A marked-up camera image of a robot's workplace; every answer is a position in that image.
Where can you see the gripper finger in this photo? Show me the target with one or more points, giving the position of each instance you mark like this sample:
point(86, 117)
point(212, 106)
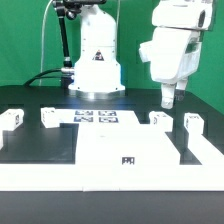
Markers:
point(180, 90)
point(168, 93)

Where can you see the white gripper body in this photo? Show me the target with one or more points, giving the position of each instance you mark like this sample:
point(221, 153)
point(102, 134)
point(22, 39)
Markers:
point(173, 54)

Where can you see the white square table top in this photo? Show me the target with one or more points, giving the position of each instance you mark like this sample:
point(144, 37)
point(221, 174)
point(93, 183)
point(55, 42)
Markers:
point(114, 145)

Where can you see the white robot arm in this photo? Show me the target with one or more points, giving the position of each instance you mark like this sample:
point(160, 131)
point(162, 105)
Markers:
point(97, 74)

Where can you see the white U-shaped obstacle fence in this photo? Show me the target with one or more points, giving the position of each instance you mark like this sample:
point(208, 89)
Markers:
point(208, 175)

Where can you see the white sheet with tags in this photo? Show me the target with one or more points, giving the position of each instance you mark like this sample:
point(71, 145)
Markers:
point(97, 116)

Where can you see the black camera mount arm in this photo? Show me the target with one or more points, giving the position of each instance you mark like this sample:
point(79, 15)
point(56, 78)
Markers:
point(70, 9)

